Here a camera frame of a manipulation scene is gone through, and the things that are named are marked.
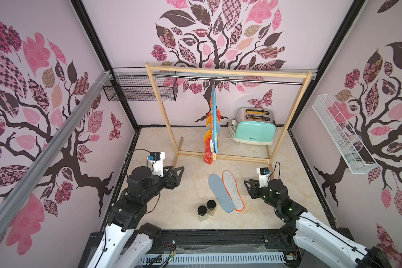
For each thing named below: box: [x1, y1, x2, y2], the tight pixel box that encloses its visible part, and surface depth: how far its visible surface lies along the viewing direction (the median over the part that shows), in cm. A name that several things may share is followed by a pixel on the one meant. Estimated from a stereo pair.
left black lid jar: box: [197, 204, 209, 222], surface depth 76 cm
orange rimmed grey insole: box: [222, 170, 246, 212], surface depth 91 cm
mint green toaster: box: [234, 106, 277, 146], surface depth 105 cm
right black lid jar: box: [206, 199, 217, 217], surface depth 76 cm
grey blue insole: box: [208, 173, 235, 213], surface depth 89 cm
